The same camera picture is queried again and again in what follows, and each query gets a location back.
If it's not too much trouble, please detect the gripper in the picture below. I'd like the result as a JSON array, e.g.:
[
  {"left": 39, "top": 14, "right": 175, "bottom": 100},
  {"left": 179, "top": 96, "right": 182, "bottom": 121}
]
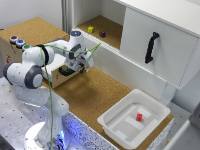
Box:
[{"left": 65, "top": 49, "right": 95, "bottom": 73}]

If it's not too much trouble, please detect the green button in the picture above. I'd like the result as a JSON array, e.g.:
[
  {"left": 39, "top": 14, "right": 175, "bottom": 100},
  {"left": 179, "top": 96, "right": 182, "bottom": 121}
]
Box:
[{"left": 21, "top": 43, "right": 32, "bottom": 52}]

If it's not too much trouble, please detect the blue button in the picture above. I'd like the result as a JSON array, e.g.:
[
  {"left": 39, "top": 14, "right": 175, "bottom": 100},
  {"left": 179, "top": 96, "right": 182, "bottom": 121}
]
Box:
[{"left": 15, "top": 38, "right": 26, "bottom": 48}]

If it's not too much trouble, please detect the red button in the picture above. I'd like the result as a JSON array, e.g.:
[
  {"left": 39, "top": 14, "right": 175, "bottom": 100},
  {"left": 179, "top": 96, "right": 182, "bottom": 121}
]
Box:
[{"left": 9, "top": 35, "right": 19, "bottom": 45}]

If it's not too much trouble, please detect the white cabinet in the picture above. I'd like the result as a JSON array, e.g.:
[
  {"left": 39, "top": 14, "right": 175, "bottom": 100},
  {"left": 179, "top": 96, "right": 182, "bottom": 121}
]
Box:
[{"left": 71, "top": 0, "right": 200, "bottom": 108}]

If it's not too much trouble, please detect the wooden drawer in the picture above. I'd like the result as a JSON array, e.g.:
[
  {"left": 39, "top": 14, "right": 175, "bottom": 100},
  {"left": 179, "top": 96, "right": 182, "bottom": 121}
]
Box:
[{"left": 42, "top": 53, "right": 86, "bottom": 89}]

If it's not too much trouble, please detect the yellow block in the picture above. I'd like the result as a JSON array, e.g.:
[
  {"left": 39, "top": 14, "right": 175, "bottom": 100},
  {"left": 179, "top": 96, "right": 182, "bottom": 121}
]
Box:
[{"left": 87, "top": 26, "right": 95, "bottom": 34}]

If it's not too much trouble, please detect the purple block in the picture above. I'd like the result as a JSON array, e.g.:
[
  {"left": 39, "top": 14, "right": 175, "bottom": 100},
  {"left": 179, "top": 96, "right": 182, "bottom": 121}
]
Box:
[{"left": 99, "top": 30, "right": 107, "bottom": 38}]

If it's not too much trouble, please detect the wooden drawer box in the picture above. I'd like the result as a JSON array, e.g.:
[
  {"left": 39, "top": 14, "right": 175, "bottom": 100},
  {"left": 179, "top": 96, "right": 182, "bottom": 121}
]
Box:
[{"left": 0, "top": 16, "right": 71, "bottom": 88}]

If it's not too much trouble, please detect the white plastic box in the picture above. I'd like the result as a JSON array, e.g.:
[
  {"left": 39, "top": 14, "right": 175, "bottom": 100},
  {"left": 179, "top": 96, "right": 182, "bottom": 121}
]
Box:
[{"left": 96, "top": 88, "right": 172, "bottom": 150}]

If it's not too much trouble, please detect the pink block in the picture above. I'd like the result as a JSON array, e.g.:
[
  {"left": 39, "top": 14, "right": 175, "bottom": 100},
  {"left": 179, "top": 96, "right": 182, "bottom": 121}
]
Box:
[{"left": 135, "top": 113, "right": 144, "bottom": 122}]

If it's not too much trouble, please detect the white sliding door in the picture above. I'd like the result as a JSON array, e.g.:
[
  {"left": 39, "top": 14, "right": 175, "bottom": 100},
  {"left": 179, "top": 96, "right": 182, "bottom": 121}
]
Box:
[{"left": 119, "top": 6, "right": 200, "bottom": 91}]

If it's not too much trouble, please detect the black drawer handle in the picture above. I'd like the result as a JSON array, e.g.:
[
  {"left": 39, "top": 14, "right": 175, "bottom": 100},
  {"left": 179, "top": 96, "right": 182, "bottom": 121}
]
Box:
[{"left": 59, "top": 65, "right": 84, "bottom": 77}]

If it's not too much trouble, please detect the green cable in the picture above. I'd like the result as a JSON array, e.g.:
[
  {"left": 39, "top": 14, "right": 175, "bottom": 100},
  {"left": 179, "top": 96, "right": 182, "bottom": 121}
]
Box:
[{"left": 39, "top": 41, "right": 102, "bottom": 150}]

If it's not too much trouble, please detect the black door handle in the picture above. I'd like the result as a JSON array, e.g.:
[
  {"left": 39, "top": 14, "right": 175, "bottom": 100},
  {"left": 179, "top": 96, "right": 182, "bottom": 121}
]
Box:
[{"left": 144, "top": 31, "right": 161, "bottom": 65}]

